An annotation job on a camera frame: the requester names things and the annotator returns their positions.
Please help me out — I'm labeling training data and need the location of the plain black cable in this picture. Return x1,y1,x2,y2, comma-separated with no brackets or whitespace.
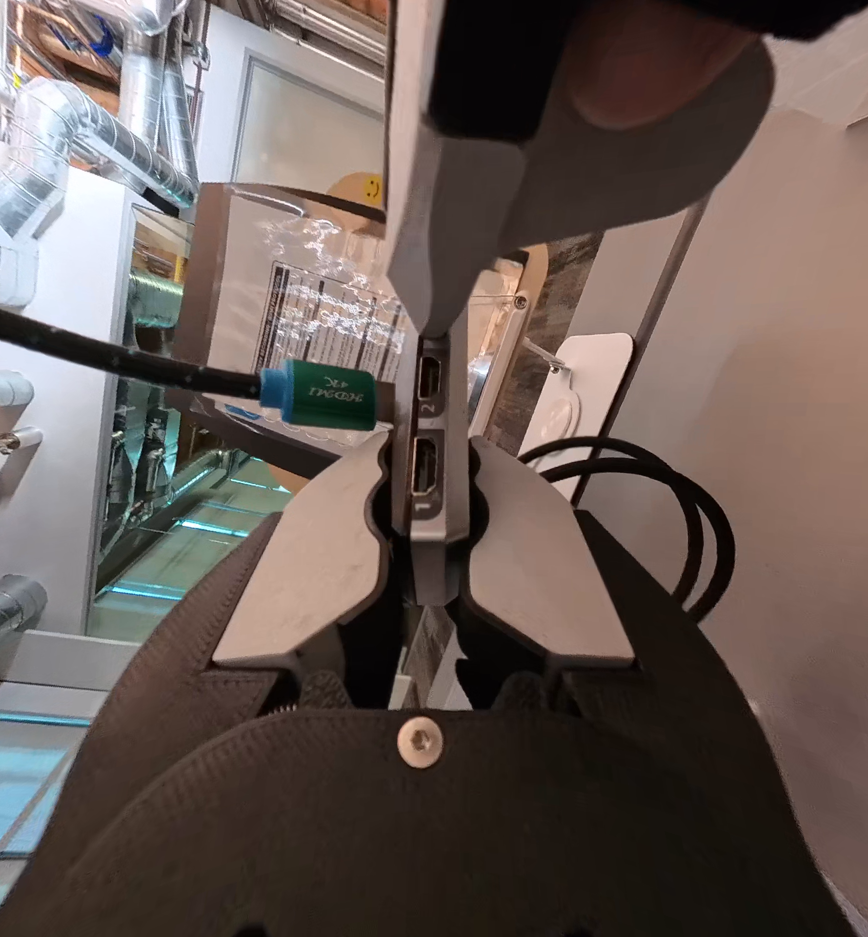
518,437,736,623

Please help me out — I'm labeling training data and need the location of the white tablet stand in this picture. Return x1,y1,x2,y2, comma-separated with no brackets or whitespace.
470,249,638,506

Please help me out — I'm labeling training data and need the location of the silver ventilation duct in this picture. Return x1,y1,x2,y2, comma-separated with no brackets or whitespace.
0,0,201,308

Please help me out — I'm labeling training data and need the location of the dark metal hdmi switch box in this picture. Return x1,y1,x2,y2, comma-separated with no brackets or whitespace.
390,333,473,607

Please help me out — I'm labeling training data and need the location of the person's right hand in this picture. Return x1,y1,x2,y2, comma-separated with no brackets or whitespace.
571,15,766,134

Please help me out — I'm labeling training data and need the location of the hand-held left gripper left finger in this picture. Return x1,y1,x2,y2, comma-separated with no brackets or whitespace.
211,430,407,710

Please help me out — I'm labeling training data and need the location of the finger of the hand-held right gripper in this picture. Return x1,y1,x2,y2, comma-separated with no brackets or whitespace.
386,0,531,338

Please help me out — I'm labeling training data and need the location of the wooden instruction sign board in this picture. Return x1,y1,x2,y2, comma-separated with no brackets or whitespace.
174,170,552,506

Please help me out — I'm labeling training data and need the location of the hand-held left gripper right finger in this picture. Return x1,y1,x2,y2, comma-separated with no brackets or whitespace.
456,435,640,710

